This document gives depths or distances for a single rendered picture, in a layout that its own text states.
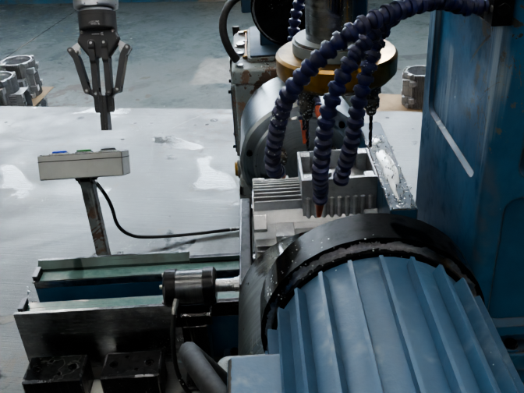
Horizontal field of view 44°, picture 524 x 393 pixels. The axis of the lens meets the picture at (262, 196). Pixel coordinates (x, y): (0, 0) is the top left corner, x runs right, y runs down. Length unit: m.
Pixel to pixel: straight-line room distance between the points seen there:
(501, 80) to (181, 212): 0.96
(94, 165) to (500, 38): 0.81
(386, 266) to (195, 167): 1.38
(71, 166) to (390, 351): 1.01
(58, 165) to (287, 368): 0.97
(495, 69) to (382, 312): 0.49
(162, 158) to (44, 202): 0.36
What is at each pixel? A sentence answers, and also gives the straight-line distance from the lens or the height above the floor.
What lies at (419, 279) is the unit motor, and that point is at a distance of 0.46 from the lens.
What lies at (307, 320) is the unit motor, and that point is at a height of 1.33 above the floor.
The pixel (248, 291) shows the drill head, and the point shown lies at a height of 1.10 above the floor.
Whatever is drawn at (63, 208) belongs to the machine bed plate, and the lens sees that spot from 1.73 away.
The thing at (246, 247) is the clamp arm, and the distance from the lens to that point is 1.06.
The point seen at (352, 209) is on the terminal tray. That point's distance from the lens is 1.05.
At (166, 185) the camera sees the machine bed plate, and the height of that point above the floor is 0.80.
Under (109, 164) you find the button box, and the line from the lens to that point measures 1.32.
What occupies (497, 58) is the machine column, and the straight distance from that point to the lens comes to 0.86.
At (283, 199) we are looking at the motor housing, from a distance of 1.05.
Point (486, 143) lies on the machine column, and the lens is 0.91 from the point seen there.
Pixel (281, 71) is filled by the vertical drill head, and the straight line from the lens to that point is 0.95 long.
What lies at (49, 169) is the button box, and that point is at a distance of 1.36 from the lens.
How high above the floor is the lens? 1.64
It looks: 31 degrees down
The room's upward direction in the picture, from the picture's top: 4 degrees counter-clockwise
